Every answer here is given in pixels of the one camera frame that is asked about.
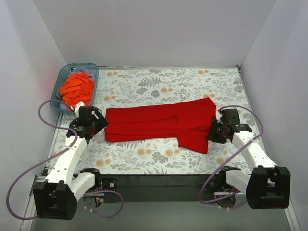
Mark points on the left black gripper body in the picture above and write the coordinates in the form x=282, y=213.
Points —
x=100, y=122

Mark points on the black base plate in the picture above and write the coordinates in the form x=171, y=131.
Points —
x=168, y=188

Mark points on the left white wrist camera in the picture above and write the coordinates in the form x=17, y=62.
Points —
x=77, y=107

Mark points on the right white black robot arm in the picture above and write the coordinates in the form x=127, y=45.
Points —
x=268, y=185

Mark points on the red t shirt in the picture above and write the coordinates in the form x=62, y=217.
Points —
x=188, y=122

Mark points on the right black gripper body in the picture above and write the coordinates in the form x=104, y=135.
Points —
x=212, y=134

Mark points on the teal plastic bin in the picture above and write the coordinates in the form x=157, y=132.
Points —
x=64, y=73

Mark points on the floral table mat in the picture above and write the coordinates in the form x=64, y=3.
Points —
x=137, y=87

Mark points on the orange t shirt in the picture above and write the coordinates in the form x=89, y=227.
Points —
x=77, y=90

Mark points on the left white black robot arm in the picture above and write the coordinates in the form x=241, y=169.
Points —
x=57, y=196

